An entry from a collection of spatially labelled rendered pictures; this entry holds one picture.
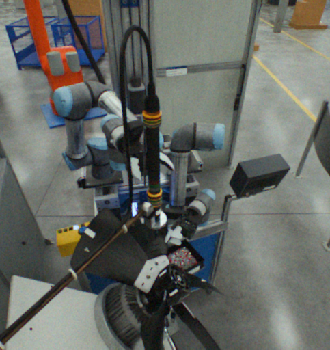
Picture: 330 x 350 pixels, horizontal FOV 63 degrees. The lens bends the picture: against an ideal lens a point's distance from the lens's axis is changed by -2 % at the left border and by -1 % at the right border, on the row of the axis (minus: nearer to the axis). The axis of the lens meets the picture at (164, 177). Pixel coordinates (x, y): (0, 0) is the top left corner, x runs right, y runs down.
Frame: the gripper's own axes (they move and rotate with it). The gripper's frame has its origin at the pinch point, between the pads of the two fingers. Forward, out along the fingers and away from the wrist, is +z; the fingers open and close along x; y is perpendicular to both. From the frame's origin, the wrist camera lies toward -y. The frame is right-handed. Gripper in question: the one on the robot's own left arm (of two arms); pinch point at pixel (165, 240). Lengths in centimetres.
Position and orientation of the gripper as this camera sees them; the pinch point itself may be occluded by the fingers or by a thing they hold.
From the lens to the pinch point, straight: 112.3
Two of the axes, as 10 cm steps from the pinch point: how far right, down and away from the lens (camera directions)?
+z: -5.6, 5.3, -6.4
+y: 8.3, 4.3, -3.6
